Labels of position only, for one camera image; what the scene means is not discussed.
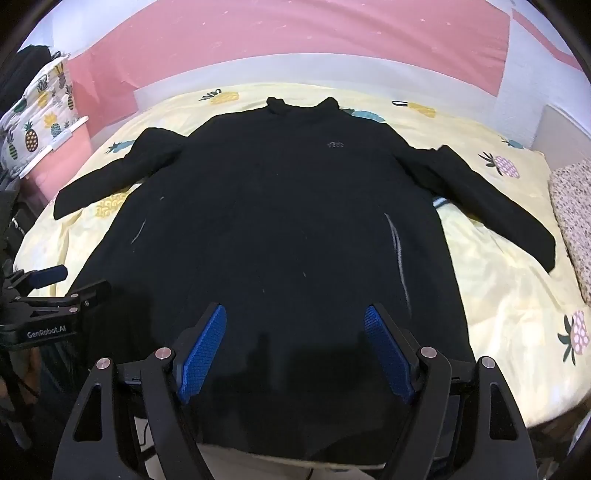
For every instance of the white panel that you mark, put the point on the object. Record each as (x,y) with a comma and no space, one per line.
(561,138)

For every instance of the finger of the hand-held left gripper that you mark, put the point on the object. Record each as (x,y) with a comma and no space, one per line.
(90,293)
(46,276)

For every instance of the black jacket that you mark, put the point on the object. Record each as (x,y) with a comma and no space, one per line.
(277,207)

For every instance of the pink wall cloth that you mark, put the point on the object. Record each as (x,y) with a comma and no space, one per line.
(277,37)

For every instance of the dark cloth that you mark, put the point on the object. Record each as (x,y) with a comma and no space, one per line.
(25,69)

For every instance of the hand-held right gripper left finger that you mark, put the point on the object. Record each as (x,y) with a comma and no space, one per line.
(205,350)

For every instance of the yellow pineapple print bed sheet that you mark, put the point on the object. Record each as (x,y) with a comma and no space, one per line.
(498,286)

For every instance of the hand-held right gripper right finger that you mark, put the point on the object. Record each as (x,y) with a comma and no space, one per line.
(385,348)

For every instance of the white pineapple print quilted cloth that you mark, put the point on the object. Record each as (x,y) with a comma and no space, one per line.
(37,120)

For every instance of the floral pillow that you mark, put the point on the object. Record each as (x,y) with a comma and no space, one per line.
(575,217)

